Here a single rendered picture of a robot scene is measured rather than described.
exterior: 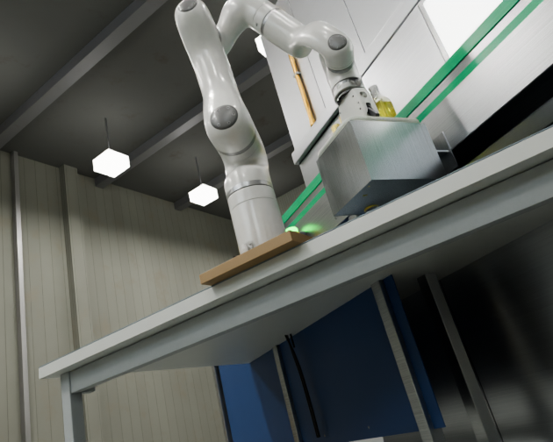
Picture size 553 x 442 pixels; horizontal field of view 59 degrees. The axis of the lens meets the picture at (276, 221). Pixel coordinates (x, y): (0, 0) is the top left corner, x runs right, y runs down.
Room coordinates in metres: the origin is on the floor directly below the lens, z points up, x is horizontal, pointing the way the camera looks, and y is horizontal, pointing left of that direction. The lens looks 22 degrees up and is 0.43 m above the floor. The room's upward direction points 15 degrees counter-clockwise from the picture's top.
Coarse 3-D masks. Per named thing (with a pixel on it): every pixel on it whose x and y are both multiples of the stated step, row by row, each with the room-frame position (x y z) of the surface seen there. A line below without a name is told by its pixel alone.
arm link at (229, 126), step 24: (192, 0) 0.99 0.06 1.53; (192, 24) 1.01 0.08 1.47; (192, 48) 1.05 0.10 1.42; (216, 48) 1.05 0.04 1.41; (216, 72) 1.05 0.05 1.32; (216, 96) 1.02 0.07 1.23; (240, 96) 1.03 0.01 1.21; (216, 120) 0.99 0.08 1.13; (240, 120) 0.99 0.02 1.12; (216, 144) 1.04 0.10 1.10; (240, 144) 1.04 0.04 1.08
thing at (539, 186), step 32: (480, 192) 0.81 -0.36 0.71; (512, 192) 0.78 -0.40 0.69; (544, 192) 0.76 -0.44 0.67; (416, 224) 0.87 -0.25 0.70; (448, 224) 0.84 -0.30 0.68; (480, 224) 0.82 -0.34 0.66; (352, 256) 0.94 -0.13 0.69; (384, 256) 0.91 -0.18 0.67; (416, 256) 0.90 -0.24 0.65; (288, 288) 1.02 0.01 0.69; (320, 288) 0.98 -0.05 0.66; (192, 320) 1.15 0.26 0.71; (224, 320) 1.11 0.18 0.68; (256, 320) 1.09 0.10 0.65; (128, 352) 1.27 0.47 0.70; (160, 352) 1.21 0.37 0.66; (64, 384) 1.40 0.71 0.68; (96, 384) 1.36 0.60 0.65; (64, 416) 1.41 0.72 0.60
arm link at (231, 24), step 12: (228, 0) 1.06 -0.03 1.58; (240, 0) 1.04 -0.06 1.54; (252, 0) 1.03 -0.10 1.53; (264, 0) 1.04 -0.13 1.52; (228, 12) 1.07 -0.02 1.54; (240, 12) 1.05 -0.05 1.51; (252, 12) 1.04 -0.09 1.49; (264, 12) 1.03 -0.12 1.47; (228, 24) 1.09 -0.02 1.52; (240, 24) 1.08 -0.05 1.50; (252, 24) 1.07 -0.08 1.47; (228, 36) 1.12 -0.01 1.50; (228, 48) 1.15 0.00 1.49
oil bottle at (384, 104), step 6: (378, 96) 1.26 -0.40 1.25; (384, 96) 1.27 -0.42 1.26; (378, 102) 1.25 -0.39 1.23; (384, 102) 1.26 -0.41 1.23; (390, 102) 1.27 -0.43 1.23; (378, 108) 1.26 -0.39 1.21; (384, 108) 1.26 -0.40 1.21; (390, 108) 1.27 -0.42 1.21; (384, 114) 1.25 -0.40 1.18; (390, 114) 1.26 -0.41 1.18; (396, 114) 1.28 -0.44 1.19
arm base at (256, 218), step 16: (240, 192) 1.04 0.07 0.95; (256, 192) 1.04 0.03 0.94; (272, 192) 1.07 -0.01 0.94; (240, 208) 1.04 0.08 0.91; (256, 208) 1.04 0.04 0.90; (272, 208) 1.06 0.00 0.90; (240, 224) 1.05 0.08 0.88; (256, 224) 1.04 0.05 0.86; (272, 224) 1.05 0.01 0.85; (240, 240) 1.06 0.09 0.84; (256, 240) 1.04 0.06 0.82
